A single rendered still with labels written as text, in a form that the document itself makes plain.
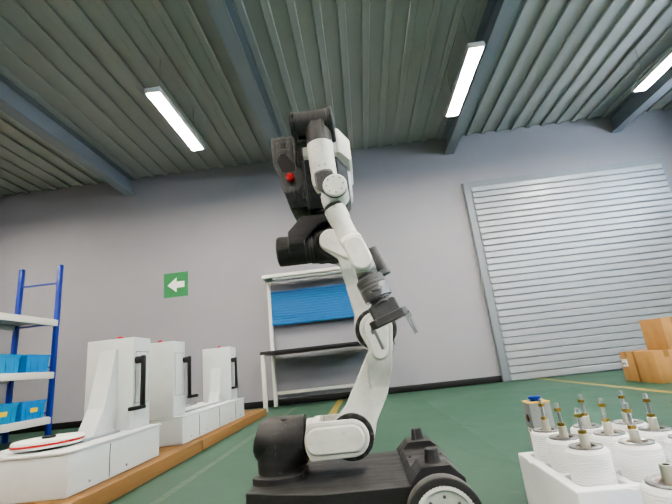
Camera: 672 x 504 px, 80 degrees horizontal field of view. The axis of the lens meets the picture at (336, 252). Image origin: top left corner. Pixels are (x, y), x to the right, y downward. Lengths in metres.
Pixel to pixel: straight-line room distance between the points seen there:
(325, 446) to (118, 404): 1.73
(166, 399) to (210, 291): 3.66
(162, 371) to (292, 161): 2.18
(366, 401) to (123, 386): 1.79
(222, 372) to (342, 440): 3.24
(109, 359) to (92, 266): 5.05
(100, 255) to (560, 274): 7.33
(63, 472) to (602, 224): 7.02
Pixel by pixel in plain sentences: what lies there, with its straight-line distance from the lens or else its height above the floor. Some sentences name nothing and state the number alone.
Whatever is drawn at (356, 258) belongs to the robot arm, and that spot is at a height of 0.80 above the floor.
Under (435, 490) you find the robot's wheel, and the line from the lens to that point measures 1.23.
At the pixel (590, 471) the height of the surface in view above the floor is 0.21.
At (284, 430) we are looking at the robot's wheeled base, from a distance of 1.44.
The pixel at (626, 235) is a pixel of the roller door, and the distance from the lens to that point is 7.55.
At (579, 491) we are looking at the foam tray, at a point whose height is 0.18.
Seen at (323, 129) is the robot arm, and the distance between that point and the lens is 1.42.
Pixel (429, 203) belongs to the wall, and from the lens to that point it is 6.79.
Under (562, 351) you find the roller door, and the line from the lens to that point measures 6.74.
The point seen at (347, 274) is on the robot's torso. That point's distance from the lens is 1.43.
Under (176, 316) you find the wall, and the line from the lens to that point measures 6.93.
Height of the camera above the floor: 0.51
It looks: 15 degrees up
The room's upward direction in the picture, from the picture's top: 6 degrees counter-clockwise
